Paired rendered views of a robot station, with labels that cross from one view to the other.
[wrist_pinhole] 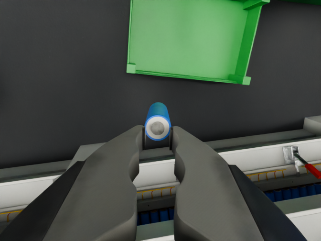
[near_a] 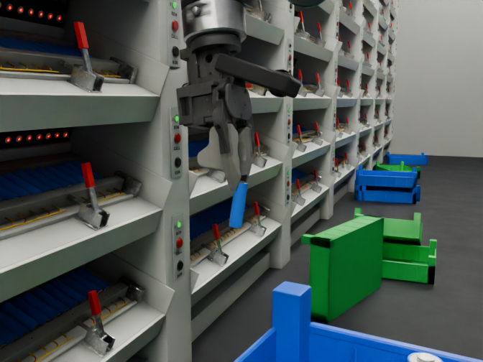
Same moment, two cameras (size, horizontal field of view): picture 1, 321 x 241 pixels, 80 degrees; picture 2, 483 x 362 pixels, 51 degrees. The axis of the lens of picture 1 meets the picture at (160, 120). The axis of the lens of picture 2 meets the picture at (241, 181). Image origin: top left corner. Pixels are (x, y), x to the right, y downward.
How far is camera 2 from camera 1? 0.68 m
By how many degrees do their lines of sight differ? 80
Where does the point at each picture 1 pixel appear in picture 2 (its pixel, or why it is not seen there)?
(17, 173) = (208, 311)
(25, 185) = (203, 279)
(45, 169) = (194, 324)
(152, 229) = (132, 233)
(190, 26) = not seen: outside the picture
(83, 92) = not seen: outside the picture
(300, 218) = (33, 253)
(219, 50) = not seen: outside the picture
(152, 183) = (114, 321)
